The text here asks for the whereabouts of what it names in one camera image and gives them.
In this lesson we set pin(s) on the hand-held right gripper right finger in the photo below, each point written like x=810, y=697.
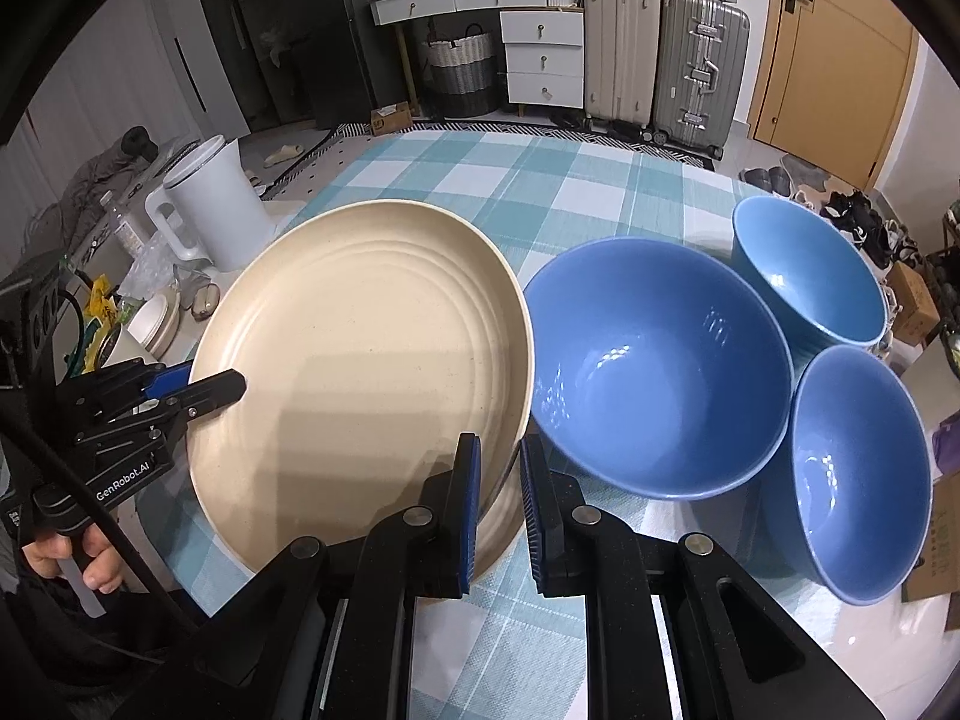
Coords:
x=534, y=517

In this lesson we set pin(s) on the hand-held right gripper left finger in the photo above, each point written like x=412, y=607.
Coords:
x=471, y=510

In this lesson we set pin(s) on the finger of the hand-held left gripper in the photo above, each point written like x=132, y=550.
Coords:
x=169, y=379
x=225, y=386

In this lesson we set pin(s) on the blue bowl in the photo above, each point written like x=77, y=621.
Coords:
x=862, y=465
x=660, y=360
x=810, y=270

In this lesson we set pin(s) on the person's left hand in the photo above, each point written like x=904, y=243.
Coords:
x=105, y=566

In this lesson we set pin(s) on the small cream bowl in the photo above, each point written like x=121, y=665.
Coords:
x=154, y=319

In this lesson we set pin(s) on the yellow packet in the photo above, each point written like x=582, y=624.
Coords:
x=99, y=300

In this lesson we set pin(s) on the clear plastic bag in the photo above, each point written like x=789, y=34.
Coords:
x=150, y=262

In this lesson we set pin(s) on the clear plastic water bottle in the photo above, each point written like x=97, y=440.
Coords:
x=124, y=229

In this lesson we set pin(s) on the white electric kettle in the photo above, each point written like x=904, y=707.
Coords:
x=217, y=202

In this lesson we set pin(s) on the dark grey cloth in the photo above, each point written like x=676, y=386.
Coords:
x=112, y=165

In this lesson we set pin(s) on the beige slipper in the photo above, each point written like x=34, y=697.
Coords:
x=283, y=154

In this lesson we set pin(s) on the white curtain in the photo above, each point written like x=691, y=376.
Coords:
x=82, y=112

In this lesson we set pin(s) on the small labelled cardboard box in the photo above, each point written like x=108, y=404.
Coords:
x=390, y=120

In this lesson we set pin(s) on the dark glass cabinet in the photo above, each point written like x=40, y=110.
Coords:
x=217, y=15

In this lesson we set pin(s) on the dark grey refrigerator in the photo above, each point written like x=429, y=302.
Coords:
x=315, y=15

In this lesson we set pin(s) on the woven laundry basket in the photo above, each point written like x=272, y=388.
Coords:
x=457, y=67

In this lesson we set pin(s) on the cat print cardboard box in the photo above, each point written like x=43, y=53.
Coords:
x=941, y=540

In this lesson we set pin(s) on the purple bag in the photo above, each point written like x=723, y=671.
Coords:
x=949, y=446

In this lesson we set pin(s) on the small brown cardboard box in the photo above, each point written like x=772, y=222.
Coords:
x=911, y=300

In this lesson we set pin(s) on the scattered shoes and slippers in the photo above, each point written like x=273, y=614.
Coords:
x=847, y=214

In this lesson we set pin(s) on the white vanity desk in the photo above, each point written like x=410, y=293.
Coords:
x=540, y=26

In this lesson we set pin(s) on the silver suitcase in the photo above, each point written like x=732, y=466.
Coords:
x=697, y=67

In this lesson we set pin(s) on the beige suitcase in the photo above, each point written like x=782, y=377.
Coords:
x=622, y=45

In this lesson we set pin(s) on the wooden door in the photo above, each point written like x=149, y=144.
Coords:
x=840, y=52

